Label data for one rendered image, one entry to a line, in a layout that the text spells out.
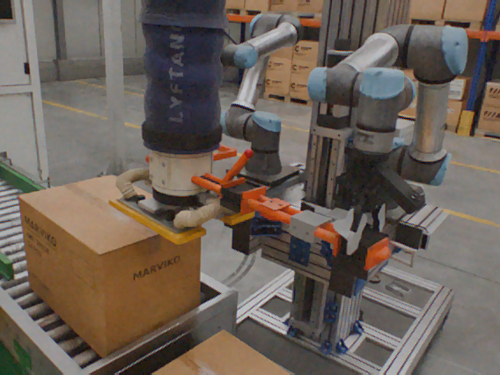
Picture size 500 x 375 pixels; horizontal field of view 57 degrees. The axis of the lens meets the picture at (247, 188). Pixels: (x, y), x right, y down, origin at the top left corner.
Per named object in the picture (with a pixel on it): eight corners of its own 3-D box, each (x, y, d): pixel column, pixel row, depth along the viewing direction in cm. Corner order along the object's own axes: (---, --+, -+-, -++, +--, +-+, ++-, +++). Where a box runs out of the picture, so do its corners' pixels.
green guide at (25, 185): (-19, 165, 320) (-21, 152, 317) (-3, 162, 327) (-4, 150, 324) (107, 246, 221) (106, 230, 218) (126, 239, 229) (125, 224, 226)
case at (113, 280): (28, 286, 188) (17, 194, 174) (115, 254, 215) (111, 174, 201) (106, 363, 150) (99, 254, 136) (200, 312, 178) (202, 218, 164)
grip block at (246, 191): (216, 205, 118) (217, 184, 116) (244, 197, 125) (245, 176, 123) (239, 216, 113) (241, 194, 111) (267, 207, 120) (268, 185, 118)
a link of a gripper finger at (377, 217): (363, 225, 104) (360, 194, 99) (386, 234, 101) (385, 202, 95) (355, 233, 103) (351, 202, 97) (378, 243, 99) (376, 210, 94)
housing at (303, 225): (287, 234, 105) (289, 216, 104) (305, 225, 110) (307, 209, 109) (312, 245, 101) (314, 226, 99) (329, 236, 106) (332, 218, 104)
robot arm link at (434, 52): (406, 163, 163) (415, 15, 126) (451, 172, 156) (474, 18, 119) (395, 186, 157) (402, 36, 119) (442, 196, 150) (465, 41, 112)
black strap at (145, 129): (125, 135, 130) (125, 121, 129) (189, 125, 146) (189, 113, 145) (174, 154, 116) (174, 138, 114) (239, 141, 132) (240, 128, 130)
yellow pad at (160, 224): (107, 204, 139) (107, 189, 138) (136, 197, 146) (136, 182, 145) (177, 246, 118) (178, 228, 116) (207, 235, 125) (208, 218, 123)
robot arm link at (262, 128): (268, 152, 180) (271, 118, 175) (241, 145, 187) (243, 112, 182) (285, 146, 189) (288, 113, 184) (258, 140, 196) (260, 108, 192)
